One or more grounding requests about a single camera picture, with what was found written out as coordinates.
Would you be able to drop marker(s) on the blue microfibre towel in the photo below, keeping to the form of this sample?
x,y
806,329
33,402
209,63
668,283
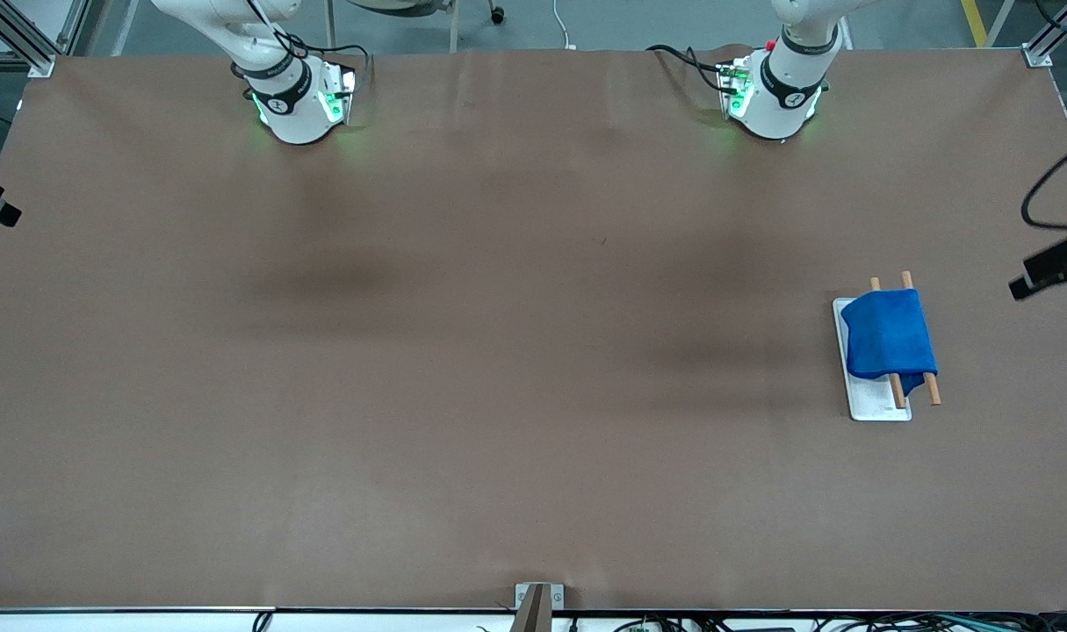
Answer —
x,y
889,338

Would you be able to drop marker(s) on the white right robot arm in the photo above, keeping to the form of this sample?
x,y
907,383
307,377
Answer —
x,y
291,114

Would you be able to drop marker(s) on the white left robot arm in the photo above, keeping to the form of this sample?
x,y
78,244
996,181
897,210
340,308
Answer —
x,y
779,105

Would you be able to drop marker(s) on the white towel rack wooden bars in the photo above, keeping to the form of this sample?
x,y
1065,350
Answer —
x,y
875,408

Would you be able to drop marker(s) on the grey chair base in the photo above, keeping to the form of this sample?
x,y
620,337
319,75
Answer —
x,y
454,26

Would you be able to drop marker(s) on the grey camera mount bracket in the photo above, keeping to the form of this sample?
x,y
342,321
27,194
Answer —
x,y
535,610

